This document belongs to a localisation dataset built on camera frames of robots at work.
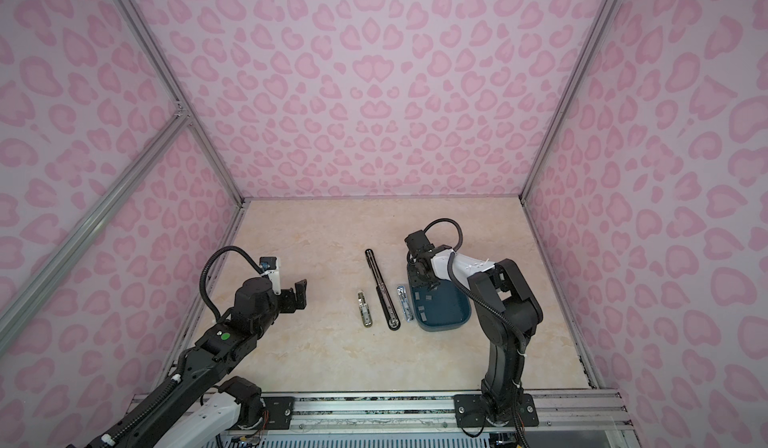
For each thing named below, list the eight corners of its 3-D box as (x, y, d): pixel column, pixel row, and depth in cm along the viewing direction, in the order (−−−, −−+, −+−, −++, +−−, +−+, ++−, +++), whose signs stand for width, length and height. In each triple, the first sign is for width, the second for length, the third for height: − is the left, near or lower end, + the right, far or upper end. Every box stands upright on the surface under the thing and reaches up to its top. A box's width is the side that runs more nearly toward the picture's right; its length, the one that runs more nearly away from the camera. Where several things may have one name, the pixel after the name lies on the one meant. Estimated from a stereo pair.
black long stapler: (390, 332, 88) (390, 328, 86) (363, 255, 106) (362, 250, 104) (402, 328, 89) (402, 324, 87) (373, 252, 107) (372, 247, 104)
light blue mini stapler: (406, 322, 90) (406, 319, 88) (396, 290, 97) (396, 287, 95) (414, 320, 90) (414, 316, 88) (404, 288, 97) (404, 285, 95)
